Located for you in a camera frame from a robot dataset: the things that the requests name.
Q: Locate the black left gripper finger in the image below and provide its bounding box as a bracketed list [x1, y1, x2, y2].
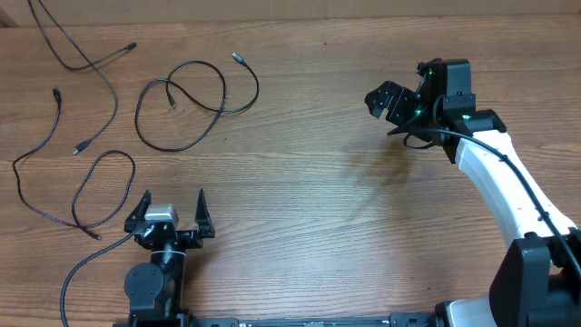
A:
[194, 189, 215, 239]
[123, 190, 152, 233]

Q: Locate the long black thin cable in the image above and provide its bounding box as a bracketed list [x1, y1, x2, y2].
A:
[11, 87, 137, 242]

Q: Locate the black cable bundle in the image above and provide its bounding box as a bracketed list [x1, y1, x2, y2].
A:
[26, 0, 138, 157]

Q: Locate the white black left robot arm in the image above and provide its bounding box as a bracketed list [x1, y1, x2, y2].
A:
[123, 191, 215, 327]

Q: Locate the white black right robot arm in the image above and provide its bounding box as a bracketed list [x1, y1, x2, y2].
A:
[364, 58, 580, 326]

